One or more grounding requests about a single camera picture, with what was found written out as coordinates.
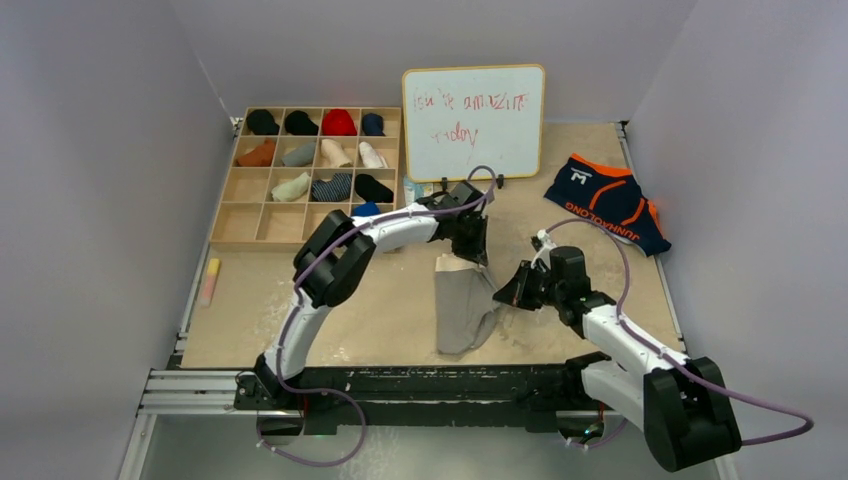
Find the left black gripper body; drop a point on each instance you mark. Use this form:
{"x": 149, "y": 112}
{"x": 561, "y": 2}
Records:
{"x": 476, "y": 214}

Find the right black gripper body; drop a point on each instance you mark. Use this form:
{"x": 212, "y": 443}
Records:
{"x": 550, "y": 290}

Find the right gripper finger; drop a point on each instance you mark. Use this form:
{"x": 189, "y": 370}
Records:
{"x": 530, "y": 303}
{"x": 525, "y": 281}

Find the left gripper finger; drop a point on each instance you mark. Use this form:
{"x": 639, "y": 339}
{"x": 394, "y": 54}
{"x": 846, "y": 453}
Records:
{"x": 474, "y": 241}
{"x": 462, "y": 248}

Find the grey underwear cream waistband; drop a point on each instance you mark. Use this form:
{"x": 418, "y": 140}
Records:
{"x": 464, "y": 305}

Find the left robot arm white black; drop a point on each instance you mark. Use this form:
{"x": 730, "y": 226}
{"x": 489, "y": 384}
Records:
{"x": 331, "y": 263}

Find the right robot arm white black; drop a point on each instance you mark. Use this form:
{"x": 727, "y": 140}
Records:
{"x": 656, "y": 389}

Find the white blue whiteboard eraser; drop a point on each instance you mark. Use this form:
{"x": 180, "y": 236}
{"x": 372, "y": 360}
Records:
{"x": 414, "y": 191}

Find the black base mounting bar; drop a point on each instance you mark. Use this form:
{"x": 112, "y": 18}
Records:
{"x": 540, "y": 398}

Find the blue rolled garment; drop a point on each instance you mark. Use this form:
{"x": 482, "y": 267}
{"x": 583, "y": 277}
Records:
{"x": 366, "y": 209}

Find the navy orange boxer briefs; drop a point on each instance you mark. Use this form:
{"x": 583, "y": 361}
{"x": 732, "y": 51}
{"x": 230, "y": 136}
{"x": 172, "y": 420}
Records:
{"x": 611, "y": 198}

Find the black rolled garment third row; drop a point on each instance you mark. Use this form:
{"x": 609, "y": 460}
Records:
{"x": 369, "y": 189}

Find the whiteboard with red writing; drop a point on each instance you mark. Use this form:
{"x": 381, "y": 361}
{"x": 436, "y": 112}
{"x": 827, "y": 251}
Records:
{"x": 457, "y": 118}

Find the white rolled garment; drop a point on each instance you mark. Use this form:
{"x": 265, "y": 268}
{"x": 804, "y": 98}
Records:
{"x": 371, "y": 158}

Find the navy striped rolled garment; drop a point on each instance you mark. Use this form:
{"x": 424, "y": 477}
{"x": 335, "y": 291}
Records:
{"x": 336, "y": 189}

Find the navy rolled garment top row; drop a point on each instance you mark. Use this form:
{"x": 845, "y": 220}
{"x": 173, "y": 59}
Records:
{"x": 372, "y": 124}

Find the beige rolled garment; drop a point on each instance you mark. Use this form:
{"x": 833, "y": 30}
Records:
{"x": 334, "y": 155}

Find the red rolled garment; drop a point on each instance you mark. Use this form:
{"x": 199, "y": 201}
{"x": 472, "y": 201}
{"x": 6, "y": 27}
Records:
{"x": 338, "y": 122}

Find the light green rolled garment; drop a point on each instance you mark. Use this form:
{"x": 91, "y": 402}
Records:
{"x": 291, "y": 190}

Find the grey rolled garment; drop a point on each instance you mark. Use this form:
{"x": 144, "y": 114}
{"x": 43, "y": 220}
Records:
{"x": 300, "y": 156}

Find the wooden compartment organizer tray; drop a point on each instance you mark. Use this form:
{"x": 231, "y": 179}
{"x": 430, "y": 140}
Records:
{"x": 248, "y": 218}

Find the black rolled garment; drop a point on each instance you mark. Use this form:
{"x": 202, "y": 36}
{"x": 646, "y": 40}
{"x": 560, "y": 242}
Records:
{"x": 261, "y": 122}
{"x": 299, "y": 123}

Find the rust orange rolled garment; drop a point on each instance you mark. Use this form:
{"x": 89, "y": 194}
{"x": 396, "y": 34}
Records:
{"x": 259, "y": 156}

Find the black rolled garment far left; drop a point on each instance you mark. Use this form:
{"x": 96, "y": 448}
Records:
{"x": 261, "y": 122}

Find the yellow pink marker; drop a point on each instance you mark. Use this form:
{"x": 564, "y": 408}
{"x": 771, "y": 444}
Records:
{"x": 208, "y": 286}

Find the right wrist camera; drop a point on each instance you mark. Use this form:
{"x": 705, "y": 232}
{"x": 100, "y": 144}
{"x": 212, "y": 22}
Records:
{"x": 543, "y": 246}

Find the aluminium frame rail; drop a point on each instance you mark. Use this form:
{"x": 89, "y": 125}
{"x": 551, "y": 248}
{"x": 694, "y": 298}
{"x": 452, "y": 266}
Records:
{"x": 190, "y": 421}

